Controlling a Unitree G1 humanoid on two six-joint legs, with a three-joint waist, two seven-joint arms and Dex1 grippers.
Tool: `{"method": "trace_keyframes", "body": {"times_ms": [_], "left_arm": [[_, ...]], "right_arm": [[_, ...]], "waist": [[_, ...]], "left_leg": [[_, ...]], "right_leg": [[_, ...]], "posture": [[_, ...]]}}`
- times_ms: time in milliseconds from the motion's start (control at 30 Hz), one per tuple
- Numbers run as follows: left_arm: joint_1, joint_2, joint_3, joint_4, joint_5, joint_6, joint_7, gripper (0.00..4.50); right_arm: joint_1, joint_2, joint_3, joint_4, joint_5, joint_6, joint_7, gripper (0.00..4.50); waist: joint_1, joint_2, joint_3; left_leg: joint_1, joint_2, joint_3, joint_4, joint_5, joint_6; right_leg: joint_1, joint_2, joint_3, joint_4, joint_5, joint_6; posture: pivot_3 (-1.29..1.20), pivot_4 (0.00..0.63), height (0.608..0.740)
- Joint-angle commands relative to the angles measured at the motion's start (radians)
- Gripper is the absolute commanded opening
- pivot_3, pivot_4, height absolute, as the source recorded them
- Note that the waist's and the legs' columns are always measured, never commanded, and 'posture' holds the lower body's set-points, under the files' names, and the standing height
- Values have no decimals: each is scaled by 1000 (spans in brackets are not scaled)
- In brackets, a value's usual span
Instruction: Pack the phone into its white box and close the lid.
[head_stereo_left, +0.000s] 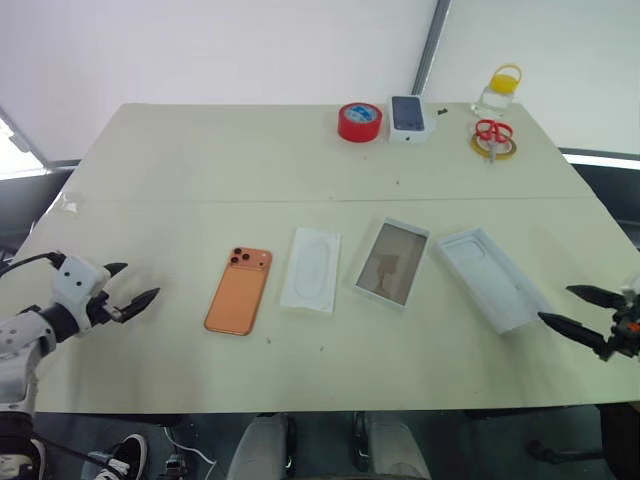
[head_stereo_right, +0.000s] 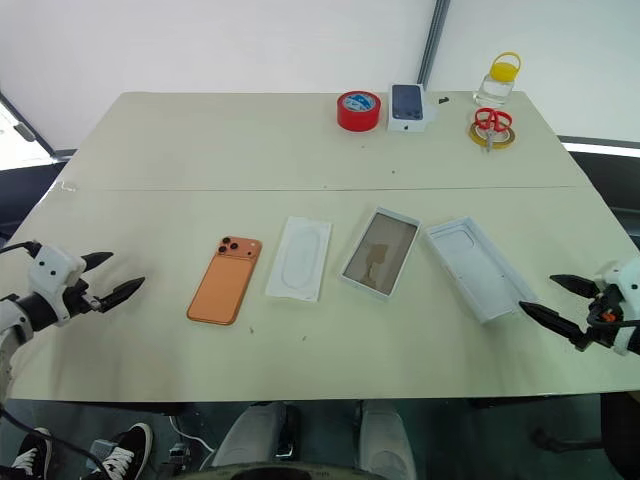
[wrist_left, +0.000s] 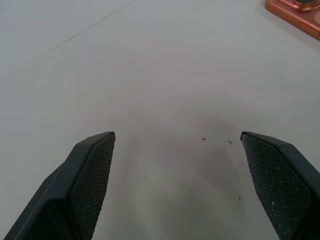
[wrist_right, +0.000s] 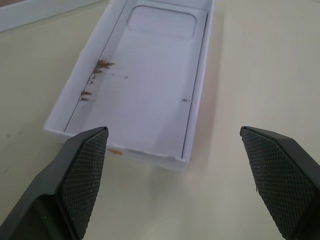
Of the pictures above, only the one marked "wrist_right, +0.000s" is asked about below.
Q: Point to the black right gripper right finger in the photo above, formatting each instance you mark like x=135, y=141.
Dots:
x=282, y=180

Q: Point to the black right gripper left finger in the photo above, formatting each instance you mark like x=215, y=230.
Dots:
x=62, y=190

